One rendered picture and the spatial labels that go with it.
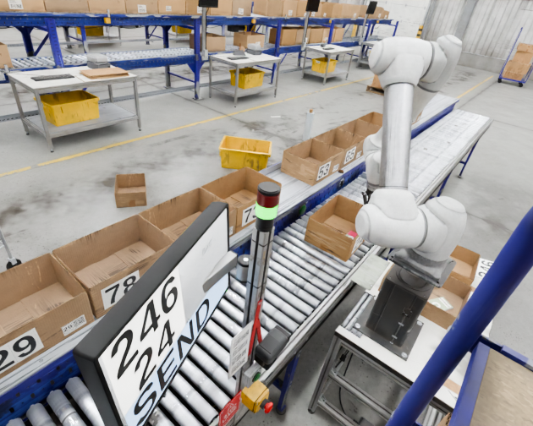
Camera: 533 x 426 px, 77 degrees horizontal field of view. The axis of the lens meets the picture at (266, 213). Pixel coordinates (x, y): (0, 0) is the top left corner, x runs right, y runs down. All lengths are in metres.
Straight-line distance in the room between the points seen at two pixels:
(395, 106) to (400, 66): 0.14
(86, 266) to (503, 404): 1.59
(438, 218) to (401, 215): 0.14
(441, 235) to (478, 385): 0.97
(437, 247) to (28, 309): 1.56
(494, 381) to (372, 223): 0.87
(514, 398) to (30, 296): 1.58
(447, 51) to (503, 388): 1.21
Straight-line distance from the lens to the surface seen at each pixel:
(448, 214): 1.33
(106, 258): 1.76
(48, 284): 1.70
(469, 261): 2.40
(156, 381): 0.82
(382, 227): 1.23
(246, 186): 2.23
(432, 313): 1.89
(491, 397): 0.41
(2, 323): 1.64
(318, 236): 2.02
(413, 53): 1.39
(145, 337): 0.70
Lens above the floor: 2.03
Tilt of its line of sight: 34 degrees down
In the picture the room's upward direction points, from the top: 8 degrees clockwise
